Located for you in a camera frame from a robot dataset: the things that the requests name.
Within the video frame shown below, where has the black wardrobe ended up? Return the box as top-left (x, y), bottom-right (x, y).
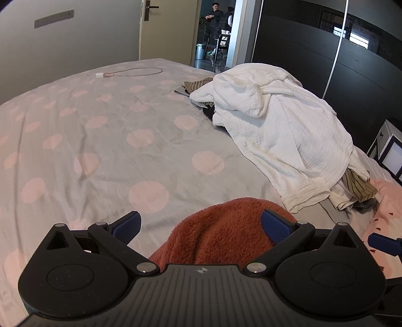
top-left (253, 1), bottom-right (401, 150)

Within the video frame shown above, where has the grey pink-dotted bedsheet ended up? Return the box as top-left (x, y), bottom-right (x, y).
top-left (0, 58), bottom-right (378, 327)

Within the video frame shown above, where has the person in doorway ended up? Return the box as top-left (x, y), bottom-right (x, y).
top-left (205, 2), bottom-right (224, 45)

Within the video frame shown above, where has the grey wall plate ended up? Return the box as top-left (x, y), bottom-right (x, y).
top-left (34, 10), bottom-right (74, 29)

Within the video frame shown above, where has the pink patterned pillow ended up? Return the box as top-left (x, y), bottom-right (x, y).
top-left (362, 179), bottom-right (402, 279)

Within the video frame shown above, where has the rust red fleece garment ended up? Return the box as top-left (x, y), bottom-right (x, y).
top-left (149, 197), bottom-right (296, 270)

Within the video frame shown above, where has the white storage box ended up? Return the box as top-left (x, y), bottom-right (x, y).
top-left (367, 120), bottom-right (402, 184)

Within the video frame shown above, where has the brown striped garment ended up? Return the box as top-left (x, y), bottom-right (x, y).
top-left (183, 77), bottom-right (377, 202)

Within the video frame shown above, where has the white textured garment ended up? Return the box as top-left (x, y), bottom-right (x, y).
top-left (189, 63), bottom-right (369, 213)

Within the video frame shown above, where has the white charger with cable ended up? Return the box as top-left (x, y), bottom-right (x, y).
top-left (94, 67), bottom-right (163, 78)

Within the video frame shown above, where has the beige bedroom door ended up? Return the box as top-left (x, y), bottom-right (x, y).
top-left (139, 0), bottom-right (201, 65)

